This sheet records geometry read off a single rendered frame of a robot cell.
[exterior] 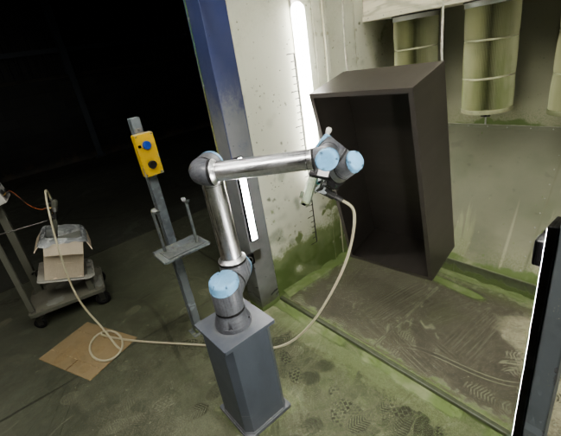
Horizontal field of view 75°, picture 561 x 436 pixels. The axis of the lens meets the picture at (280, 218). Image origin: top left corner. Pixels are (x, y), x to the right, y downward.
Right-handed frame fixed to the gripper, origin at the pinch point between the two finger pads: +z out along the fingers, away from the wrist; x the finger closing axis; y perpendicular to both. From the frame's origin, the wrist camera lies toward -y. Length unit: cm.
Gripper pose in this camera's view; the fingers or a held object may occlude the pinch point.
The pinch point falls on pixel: (315, 187)
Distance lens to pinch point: 191.3
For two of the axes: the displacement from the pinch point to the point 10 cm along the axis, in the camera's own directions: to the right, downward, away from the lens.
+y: 8.9, 4.0, 2.3
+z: -3.5, 2.6, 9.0
